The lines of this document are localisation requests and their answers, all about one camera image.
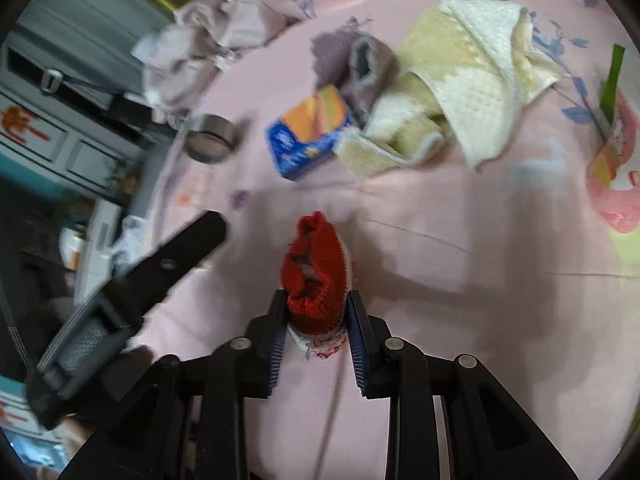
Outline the blue and orange tissue pack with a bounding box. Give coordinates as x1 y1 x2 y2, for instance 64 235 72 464
265 85 356 181

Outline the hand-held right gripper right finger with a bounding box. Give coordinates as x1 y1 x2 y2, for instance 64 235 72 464
347 291 581 480

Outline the grey cabinet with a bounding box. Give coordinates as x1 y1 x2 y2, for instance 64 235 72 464
0 25 151 196

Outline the white low table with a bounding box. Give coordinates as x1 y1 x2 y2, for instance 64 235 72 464
75 199 128 306

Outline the potted plant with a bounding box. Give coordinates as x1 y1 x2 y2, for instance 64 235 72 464
102 157 138 198

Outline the cream and white towel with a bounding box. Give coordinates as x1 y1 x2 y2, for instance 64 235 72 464
334 0 571 181

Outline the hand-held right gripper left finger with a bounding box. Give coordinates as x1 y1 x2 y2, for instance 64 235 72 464
65 289 290 480

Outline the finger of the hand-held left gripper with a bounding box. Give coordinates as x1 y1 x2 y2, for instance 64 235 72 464
117 210 228 318

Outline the red knot decoration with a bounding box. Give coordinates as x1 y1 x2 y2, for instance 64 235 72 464
0 106 48 145

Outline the grey curtain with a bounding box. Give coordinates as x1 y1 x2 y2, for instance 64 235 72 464
15 0 226 96

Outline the round metal tin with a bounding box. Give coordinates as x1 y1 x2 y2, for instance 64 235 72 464
185 114 237 165

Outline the pink plastic bottle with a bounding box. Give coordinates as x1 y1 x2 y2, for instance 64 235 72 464
585 92 640 235

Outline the white plastic bag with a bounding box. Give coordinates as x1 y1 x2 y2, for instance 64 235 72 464
111 214 151 266

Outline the crumpled beige cloth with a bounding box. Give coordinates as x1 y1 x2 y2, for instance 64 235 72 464
131 0 301 116

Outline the green box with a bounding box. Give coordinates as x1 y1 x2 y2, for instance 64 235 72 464
599 44 627 128

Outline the purple knit sock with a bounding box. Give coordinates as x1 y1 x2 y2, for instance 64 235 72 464
311 30 396 111

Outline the red and white knit sock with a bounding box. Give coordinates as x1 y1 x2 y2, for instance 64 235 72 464
280 211 357 361

